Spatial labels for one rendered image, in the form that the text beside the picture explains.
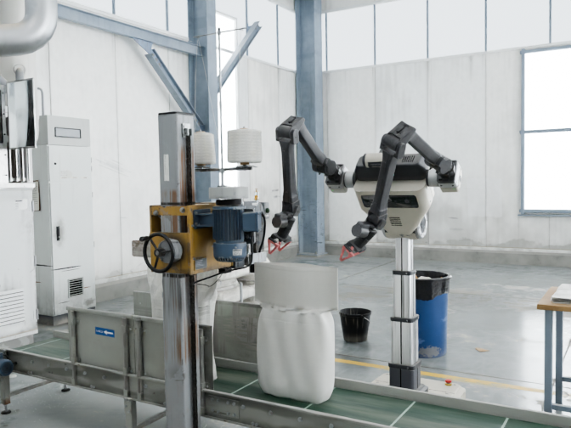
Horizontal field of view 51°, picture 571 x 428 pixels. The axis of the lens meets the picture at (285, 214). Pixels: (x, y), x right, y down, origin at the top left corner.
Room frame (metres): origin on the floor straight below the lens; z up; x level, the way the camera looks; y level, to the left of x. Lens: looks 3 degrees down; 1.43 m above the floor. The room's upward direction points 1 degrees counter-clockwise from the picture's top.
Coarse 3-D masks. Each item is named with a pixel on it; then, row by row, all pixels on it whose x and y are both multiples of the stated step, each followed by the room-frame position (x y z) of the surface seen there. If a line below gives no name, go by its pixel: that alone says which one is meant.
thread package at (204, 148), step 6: (198, 132) 2.90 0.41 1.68; (204, 132) 2.90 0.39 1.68; (198, 138) 2.89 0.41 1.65; (204, 138) 2.90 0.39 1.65; (210, 138) 2.92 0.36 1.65; (198, 144) 2.89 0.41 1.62; (204, 144) 2.89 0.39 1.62; (210, 144) 2.91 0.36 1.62; (198, 150) 2.89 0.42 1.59; (204, 150) 2.89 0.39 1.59; (210, 150) 2.91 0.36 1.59; (198, 156) 2.88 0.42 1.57; (204, 156) 2.89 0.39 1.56; (210, 156) 2.91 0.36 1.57; (198, 162) 2.89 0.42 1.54; (204, 162) 2.89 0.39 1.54; (210, 162) 2.91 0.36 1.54
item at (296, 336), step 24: (264, 264) 2.98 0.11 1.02; (288, 264) 2.99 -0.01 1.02; (264, 288) 2.99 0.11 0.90; (288, 288) 2.85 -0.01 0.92; (312, 288) 2.82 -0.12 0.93; (336, 288) 2.78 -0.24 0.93; (264, 312) 2.92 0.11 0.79; (288, 312) 2.84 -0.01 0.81; (312, 312) 2.80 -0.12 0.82; (264, 336) 2.91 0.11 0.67; (288, 336) 2.82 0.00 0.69; (312, 336) 2.77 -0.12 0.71; (264, 360) 2.91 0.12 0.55; (288, 360) 2.82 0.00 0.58; (312, 360) 2.76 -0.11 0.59; (264, 384) 2.92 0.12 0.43; (288, 384) 2.84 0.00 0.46; (312, 384) 2.76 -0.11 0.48
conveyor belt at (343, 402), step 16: (32, 352) 3.73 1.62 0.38; (48, 352) 3.72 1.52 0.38; (64, 352) 3.72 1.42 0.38; (224, 368) 3.35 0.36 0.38; (224, 384) 3.07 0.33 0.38; (240, 384) 3.07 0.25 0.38; (256, 384) 3.07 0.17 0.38; (272, 400) 2.83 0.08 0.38; (288, 400) 2.83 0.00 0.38; (336, 400) 2.82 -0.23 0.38; (352, 400) 2.81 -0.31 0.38; (368, 400) 2.81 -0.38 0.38; (384, 400) 2.81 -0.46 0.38; (400, 400) 2.80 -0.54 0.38; (352, 416) 2.62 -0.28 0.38; (368, 416) 2.61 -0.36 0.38; (384, 416) 2.61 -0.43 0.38; (400, 416) 2.61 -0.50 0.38; (416, 416) 2.60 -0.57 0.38; (432, 416) 2.60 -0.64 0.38; (448, 416) 2.60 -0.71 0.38; (464, 416) 2.59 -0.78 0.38; (480, 416) 2.59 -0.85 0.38; (496, 416) 2.59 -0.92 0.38
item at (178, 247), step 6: (174, 240) 2.65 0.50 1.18; (162, 246) 2.66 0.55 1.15; (168, 246) 2.64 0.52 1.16; (174, 246) 2.63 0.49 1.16; (180, 246) 2.66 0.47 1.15; (168, 252) 2.64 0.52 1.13; (180, 252) 2.65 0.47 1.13; (162, 258) 2.66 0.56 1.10; (168, 258) 2.65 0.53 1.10; (174, 258) 2.63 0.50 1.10; (180, 258) 2.66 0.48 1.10
